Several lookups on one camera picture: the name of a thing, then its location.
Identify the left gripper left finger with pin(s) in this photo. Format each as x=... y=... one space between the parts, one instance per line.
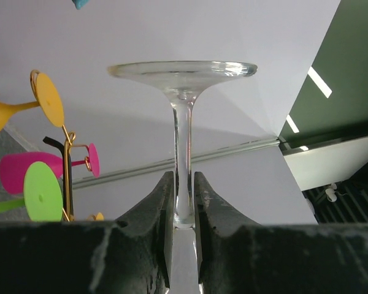
x=131 y=254

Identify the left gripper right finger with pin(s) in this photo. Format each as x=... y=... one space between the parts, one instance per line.
x=237 y=255

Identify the green goblet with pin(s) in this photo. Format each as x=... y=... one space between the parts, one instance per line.
x=42 y=199

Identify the gold wine glass rack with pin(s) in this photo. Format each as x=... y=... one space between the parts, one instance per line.
x=65 y=149

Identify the magenta goblet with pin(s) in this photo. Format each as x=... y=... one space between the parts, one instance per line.
x=16 y=168

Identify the clear wine glass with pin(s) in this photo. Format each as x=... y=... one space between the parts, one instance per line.
x=182 y=82

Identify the orange goblet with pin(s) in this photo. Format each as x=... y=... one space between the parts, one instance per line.
x=95 y=217
x=46 y=97

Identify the teal clothes hanger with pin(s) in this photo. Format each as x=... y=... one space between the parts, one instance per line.
x=79 y=3

